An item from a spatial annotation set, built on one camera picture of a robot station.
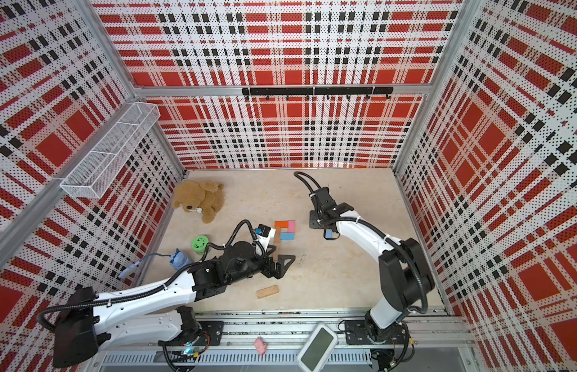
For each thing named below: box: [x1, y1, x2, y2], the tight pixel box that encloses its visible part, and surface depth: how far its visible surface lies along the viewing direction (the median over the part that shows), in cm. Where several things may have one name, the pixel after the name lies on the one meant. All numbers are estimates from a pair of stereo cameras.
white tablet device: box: [297, 322, 339, 372], surface depth 69 cm
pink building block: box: [288, 220, 296, 234], surface depth 103 cm
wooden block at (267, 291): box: [255, 284, 280, 299], surface depth 84 cm
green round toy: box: [190, 235, 210, 253], surface depth 92 cm
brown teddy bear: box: [172, 179, 225, 224], surface depth 95 cm
